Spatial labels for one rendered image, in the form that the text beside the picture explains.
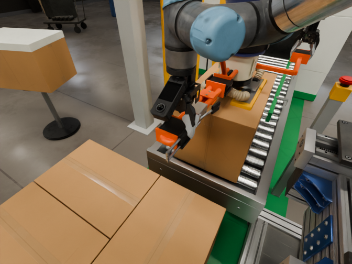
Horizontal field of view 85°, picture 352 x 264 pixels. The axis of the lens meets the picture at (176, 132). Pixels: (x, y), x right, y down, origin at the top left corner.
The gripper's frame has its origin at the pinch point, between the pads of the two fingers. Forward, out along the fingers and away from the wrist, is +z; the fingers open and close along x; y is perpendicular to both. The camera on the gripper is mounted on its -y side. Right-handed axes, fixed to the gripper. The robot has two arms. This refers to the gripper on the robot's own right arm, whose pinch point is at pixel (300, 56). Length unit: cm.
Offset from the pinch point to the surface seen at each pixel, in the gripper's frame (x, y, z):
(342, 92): 24.0, 11.4, 9.8
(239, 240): 8, 61, 107
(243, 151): -8, 58, 27
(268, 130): 0, 1, 54
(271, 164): 7, 38, 48
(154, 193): -42, 86, 53
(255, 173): 1, 45, 53
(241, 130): -12, 59, 16
